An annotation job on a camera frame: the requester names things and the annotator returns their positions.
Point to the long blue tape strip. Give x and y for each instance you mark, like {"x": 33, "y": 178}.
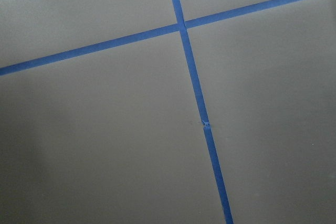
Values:
{"x": 207, "y": 128}

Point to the crossing blue tape strip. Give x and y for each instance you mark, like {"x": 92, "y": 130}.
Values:
{"x": 143, "y": 36}

